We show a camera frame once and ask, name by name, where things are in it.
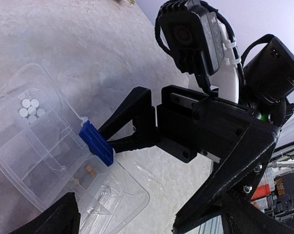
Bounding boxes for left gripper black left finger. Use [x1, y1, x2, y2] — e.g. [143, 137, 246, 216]
[12, 192, 80, 234]

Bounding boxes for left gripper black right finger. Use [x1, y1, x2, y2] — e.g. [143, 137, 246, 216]
[221, 191, 294, 234]

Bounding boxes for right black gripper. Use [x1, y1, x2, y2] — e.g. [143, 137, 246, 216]
[98, 85, 280, 234]

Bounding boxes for clear plastic pill organizer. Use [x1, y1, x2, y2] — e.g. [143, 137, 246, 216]
[0, 63, 150, 234]

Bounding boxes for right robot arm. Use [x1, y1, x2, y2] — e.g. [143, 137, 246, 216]
[99, 35, 294, 234]

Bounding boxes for yellow pills in organizer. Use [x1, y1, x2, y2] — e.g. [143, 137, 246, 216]
[73, 165, 97, 186]

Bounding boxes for white pills in organizer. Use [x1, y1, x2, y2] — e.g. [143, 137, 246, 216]
[18, 98, 46, 125]

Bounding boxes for red box background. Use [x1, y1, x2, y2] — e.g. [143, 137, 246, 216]
[251, 184, 271, 201]

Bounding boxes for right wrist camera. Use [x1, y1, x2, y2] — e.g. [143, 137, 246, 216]
[155, 0, 244, 103]

